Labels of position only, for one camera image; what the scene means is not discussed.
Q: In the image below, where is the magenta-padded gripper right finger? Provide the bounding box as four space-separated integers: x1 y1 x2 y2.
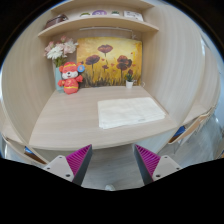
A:
134 144 183 186

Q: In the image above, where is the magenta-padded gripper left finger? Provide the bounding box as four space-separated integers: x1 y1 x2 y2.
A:
43 144 93 187

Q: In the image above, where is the cream white towel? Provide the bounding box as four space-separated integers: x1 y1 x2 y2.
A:
97 96 167 130

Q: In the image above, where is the wooden chair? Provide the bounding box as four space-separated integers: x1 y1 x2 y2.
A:
1 133 48 166
168 106 216 146

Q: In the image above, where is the small plant in white pot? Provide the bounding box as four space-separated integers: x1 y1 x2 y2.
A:
124 72 135 89

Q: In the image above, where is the red plush mouse toy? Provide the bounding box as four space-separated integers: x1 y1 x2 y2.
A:
57 61 86 95

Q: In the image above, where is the teal flower vase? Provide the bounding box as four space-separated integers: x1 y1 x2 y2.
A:
53 64 66 93

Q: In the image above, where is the yellow poppy flower painting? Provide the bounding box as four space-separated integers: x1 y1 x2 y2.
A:
76 36 144 88

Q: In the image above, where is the white and pink flower bouquet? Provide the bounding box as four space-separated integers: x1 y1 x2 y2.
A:
43 35 79 68

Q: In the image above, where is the wooden wall shelf with items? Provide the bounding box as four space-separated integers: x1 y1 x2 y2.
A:
37 0 160 38

